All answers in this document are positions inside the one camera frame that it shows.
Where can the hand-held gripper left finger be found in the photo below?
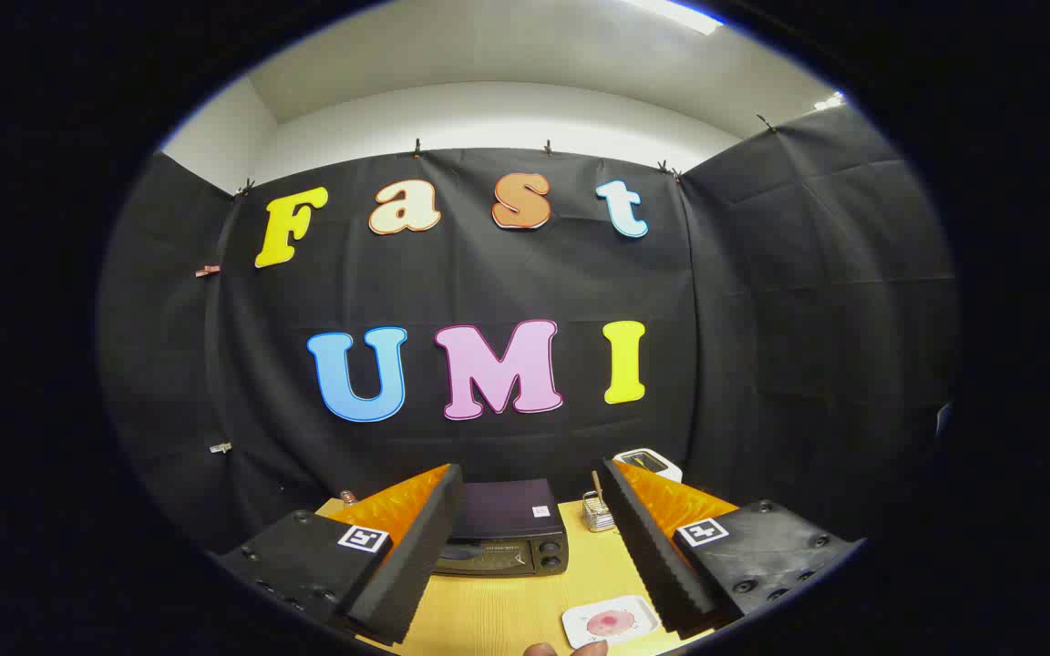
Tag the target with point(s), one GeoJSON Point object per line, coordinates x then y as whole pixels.
{"type": "Point", "coordinates": [416, 556]}

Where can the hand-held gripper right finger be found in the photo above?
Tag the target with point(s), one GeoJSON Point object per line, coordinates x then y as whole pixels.
{"type": "Point", "coordinates": [653, 547]}

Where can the pink ham slice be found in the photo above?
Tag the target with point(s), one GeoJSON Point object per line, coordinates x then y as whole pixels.
{"type": "Point", "coordinates": [612, 623]}

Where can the black toaster oven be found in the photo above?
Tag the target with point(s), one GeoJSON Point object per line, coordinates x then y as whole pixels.
{"type": "Point", "coordinates": [507, 512]}

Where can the white square plate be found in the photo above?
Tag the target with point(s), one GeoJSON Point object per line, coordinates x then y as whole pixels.
{"type": "Point", "coordinates": [580, 624]}

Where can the white pop-up toaster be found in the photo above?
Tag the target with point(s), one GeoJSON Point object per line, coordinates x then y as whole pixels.
{"type": "Point", "coordinates": [648, 461]}

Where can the wooden utensil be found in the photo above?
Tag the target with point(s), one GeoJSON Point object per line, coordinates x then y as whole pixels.
{"type": "Point", "coordinates": [597, 483]}

